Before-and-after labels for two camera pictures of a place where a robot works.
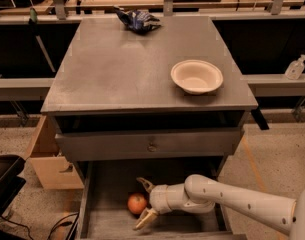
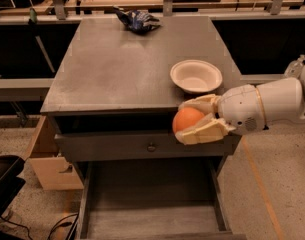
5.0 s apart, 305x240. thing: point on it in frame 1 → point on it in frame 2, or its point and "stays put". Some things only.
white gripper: [159, 198] → [240, 108]
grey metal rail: [21, 89] stays put
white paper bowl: [197, 76] stays put
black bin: [6, 184] stays put
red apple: [137, 203] → [186, 118]
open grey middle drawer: [108, 186] stays put
